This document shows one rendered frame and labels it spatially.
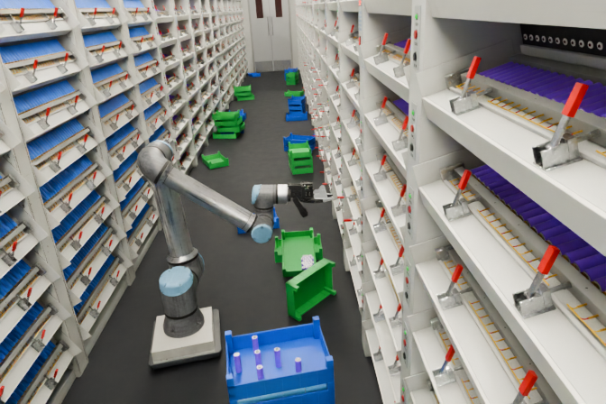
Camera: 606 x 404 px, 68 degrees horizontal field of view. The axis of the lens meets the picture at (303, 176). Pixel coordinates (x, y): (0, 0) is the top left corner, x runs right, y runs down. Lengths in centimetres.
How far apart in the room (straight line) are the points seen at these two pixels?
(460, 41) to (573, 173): 47
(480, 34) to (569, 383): 63
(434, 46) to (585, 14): 47
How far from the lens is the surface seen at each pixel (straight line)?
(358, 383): 208
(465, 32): 95
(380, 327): 179
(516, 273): 70
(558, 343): 61
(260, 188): 206
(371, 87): 163
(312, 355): 149
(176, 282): 210
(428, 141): 96
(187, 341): 219
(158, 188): 211
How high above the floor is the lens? 149
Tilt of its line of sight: 21 degrees down
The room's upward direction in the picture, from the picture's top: 3 degrees counter-clockwise
